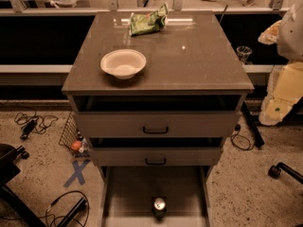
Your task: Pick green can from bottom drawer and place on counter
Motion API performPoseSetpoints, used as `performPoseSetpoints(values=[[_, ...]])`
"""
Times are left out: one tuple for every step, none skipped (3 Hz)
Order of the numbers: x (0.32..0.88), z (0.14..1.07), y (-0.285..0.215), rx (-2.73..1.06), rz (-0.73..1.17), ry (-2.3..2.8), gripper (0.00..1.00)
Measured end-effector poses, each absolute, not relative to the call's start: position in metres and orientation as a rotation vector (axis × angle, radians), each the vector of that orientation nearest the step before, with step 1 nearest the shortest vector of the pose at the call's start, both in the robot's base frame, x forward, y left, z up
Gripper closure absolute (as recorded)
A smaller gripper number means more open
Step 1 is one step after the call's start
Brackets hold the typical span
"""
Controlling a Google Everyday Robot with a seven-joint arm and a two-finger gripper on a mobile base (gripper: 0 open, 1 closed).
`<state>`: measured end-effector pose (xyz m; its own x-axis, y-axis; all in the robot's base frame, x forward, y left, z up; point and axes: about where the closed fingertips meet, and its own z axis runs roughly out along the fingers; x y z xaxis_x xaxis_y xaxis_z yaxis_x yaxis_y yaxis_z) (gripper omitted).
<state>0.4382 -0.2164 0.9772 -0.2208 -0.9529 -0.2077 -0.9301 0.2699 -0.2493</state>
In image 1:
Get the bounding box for green soda can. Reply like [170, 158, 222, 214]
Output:
[151, 197, 167, 219]

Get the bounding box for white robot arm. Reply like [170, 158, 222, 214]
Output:
[258, 0, 303, 126]

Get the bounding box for grey drawer cabinet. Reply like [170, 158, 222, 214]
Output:
[62, 11, 253, 227]

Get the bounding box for top grey drawer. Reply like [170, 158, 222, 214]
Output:
[74, 96, 240, 138]

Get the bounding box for grey drawer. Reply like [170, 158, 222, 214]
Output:
[100, 166, 212, 227]
[74, 96, 240, 138]
[90, 137, 222, 166]

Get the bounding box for middle grey drawer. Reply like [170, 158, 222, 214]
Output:
[90, 137, 222, 166]

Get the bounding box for bottom grey drawer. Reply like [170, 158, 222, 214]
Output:
[100, 166, 212, 227]

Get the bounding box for white paper bowl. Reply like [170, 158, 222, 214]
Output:
[100, 49, 147, 79]

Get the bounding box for small bottle in basket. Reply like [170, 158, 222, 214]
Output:
[79, 138, 88, 153]

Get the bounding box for green chip bag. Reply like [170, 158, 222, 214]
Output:
[129, 4, 169, 36]

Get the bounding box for orange fruit in basket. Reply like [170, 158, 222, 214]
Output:
[71, 140, 81, 151]

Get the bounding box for blue tape cross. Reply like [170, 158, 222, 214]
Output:
[63, 159, 90, 188]

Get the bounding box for clear glass cup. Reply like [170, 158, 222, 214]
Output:
[236, 45, 252, 64]

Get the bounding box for black table leg right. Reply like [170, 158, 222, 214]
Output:
[241, 102, 264, 148]

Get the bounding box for black chair caster right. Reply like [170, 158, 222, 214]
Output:
[268, 162, 303, 184]

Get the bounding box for black office chair left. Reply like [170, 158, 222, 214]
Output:
[0, 144, 46, 227]

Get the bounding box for wire basket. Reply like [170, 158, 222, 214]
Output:
[59, 113, 89, 158]

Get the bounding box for black cable right floor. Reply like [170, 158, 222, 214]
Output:
[230, 123, 256, 151]

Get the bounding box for black power adapter cable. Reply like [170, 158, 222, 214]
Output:
[13, 111, 60, 141]

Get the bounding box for black cable bottom left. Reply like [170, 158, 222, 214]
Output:
[39, 190, 90, 227]

